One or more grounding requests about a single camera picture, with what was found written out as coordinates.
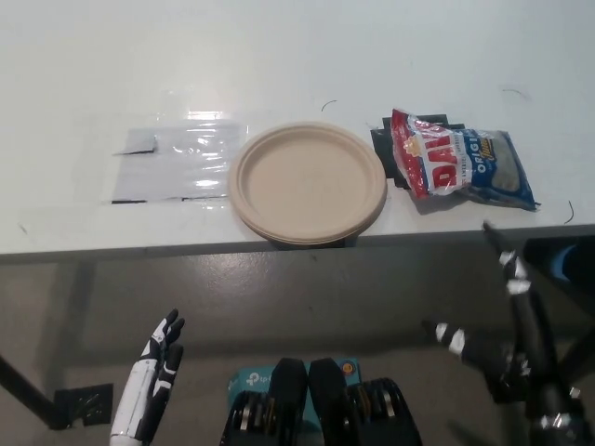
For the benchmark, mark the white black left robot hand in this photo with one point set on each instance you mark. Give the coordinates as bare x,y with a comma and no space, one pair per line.
139,390

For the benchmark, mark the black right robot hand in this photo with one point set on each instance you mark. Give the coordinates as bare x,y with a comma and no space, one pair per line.
504,360

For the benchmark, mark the red blue sunflower seed bag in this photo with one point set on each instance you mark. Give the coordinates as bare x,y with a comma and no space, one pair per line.
441,158

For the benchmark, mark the beige paper plate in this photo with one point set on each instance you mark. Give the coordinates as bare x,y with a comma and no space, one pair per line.
307,181

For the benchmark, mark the dark object with blue patch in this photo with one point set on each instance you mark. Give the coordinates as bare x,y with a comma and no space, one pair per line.
564,258

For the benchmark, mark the clear plastic sheet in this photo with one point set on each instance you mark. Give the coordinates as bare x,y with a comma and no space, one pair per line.
176,162

